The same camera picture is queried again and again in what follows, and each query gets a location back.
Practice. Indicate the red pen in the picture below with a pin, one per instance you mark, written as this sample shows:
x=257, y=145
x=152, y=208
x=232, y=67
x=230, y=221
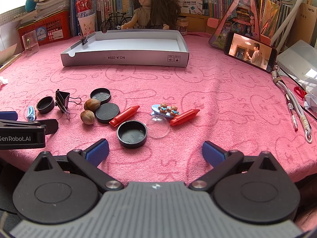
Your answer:
x=291, y=112

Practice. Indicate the large black round cap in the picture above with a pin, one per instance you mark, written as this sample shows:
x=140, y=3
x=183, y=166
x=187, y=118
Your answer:
x=132, y=134

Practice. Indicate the white cat paper cup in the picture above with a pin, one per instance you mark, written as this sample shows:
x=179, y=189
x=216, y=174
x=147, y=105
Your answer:
x=87, y=24

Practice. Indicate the small binder clip on tray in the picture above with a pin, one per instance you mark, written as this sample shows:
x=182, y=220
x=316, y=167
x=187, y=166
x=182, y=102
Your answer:
x=84, y=38

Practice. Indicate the blue bear hair clip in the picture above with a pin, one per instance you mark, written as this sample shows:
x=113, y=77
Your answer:
x=165, y=110

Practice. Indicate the brown hazelnut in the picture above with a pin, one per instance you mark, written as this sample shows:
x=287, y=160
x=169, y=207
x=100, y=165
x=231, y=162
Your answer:
x=92, y=104
x=87, y=117

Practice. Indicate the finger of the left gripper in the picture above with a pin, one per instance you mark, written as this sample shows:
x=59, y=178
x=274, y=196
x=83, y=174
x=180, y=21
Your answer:
x=9, y=115
x=51, y=125

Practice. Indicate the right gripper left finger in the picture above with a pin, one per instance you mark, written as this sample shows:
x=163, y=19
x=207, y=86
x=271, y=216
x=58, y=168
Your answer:
x=85, y=163

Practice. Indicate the row of standing books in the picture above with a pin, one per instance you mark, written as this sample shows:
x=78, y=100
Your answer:
x=285, y=25

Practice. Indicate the clear plastic dome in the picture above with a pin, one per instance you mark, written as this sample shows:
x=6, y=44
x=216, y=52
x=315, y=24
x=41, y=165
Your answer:
x=157, y=126

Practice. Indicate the brown haired doll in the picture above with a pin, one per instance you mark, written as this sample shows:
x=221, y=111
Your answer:
x=154, y=14

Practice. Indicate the black smartphone playing video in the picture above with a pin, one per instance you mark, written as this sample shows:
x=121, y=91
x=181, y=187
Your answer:
x=250, y=51

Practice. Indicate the pink triangular toy case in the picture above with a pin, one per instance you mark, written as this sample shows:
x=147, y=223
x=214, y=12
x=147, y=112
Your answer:
x=242, y=18

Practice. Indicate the red plastic basket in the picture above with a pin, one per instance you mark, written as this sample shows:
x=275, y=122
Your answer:
x=49, y=29

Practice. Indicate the red scissors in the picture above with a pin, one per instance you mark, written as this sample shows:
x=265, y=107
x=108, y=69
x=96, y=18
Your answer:
x=300, y=92

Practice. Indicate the white cardboard box tray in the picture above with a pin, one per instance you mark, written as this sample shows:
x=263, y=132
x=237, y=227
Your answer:
x=139, y=47

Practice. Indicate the black round lid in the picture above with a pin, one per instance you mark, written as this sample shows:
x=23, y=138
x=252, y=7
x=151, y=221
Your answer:
x=107, y=112

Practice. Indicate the pink rabbit table cloth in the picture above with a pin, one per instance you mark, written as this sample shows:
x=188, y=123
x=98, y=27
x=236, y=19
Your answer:
x=239, y=108

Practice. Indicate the small blue hair clip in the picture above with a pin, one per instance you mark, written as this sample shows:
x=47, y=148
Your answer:
x=31, y=115

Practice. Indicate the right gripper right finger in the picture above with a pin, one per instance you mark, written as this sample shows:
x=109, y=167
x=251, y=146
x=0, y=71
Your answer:
x=224, y=163

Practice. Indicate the red beer can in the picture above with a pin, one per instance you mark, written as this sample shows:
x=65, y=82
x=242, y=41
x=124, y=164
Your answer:
x=84, y=8

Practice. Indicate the miniature black bicycle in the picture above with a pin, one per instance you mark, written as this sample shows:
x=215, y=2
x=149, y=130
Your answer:
x=114, y=21

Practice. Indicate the stack of books on basket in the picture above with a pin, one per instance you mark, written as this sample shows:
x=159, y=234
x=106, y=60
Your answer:
x=43, y=9

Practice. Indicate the red crayon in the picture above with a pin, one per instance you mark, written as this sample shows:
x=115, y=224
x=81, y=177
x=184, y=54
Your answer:
x=184, y=117
x=124, y=116

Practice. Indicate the small brown jar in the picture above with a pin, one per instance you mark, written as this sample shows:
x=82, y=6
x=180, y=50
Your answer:
x=181, y=25

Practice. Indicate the label printer box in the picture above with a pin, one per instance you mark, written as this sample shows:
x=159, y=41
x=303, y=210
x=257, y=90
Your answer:
x=190, y=6

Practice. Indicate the small black round cap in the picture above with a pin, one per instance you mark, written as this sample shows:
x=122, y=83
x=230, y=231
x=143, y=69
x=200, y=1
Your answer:
x=45, y=105

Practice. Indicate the large black binder clip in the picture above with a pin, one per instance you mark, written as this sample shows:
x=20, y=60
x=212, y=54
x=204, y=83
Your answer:
x=62, y=100

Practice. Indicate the black cap upward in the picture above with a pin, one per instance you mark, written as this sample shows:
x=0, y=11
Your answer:
x=101, y=94

